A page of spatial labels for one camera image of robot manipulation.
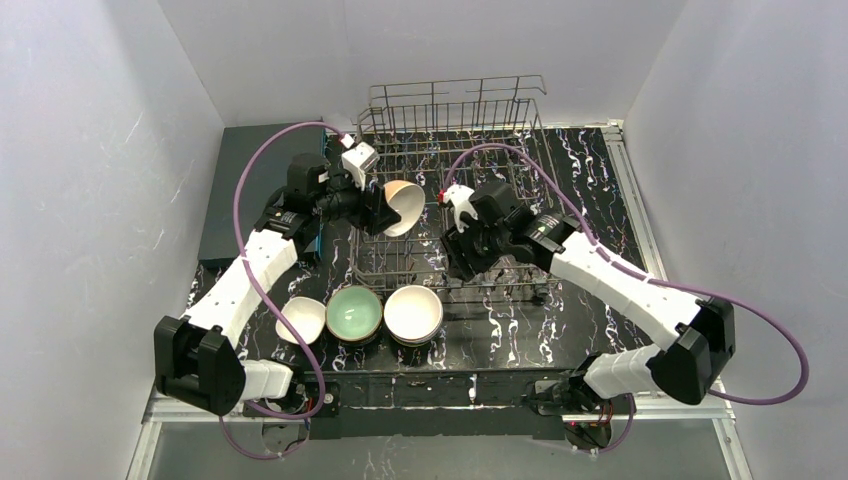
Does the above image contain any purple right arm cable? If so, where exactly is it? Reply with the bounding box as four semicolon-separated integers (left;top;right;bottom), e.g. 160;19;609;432
442;142;811;454

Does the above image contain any beige floral bowl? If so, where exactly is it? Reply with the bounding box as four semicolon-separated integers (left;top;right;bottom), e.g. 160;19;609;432
384;180;425;237

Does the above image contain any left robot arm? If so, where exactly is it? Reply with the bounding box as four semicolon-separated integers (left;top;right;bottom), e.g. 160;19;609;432
153;144;421;416

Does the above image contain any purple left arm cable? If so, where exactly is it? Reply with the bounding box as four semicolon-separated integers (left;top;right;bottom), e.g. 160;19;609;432
219;121;352;461

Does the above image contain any grey wire dish rack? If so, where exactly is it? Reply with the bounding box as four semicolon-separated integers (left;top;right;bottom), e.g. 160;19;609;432
350;74;558;305

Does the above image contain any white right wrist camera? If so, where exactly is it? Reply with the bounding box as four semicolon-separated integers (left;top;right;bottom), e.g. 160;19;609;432
439;184;479;233

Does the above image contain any orange rimmed white bowl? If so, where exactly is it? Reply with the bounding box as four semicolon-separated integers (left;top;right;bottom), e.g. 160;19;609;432
383;285;444;346

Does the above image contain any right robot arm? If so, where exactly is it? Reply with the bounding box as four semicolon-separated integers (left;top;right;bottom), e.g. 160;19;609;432
439;182;735;411

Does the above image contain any celadon green bowl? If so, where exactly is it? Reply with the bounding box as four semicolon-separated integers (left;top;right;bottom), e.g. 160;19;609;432
326;286;383;344

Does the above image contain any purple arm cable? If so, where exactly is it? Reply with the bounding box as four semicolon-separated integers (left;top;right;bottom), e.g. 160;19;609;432
219;121;352;461
442;142;811;454

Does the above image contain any white square bowl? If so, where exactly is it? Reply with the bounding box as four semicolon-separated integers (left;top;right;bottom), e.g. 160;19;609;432
281;296;326;345

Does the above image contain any dark grey flat box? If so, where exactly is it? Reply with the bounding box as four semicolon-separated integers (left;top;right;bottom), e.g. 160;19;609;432
198;124;325;268

